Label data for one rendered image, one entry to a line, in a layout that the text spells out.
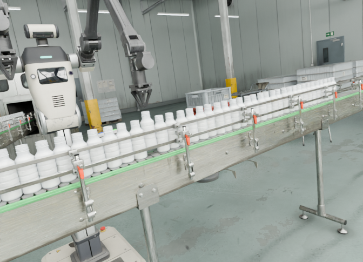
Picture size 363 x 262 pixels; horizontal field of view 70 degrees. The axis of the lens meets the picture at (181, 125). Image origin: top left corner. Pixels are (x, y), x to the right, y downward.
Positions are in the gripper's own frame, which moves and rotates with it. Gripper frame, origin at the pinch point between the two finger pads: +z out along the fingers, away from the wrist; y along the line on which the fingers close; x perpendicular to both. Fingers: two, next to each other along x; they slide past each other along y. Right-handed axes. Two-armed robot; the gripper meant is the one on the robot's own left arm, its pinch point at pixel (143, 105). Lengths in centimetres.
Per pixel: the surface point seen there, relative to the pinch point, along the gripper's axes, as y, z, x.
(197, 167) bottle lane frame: -6.7, 33.6, -19.8
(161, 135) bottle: -3.9, 14.5, -4.5
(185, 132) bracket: -12.2, 13.8, -11.6
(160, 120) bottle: -3.0, 7.9, -5.6
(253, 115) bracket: -13, 15, -56
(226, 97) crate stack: 176, 27, -225
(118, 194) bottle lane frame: -6.5, 32.2, 20.1
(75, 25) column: 760, -214, -194
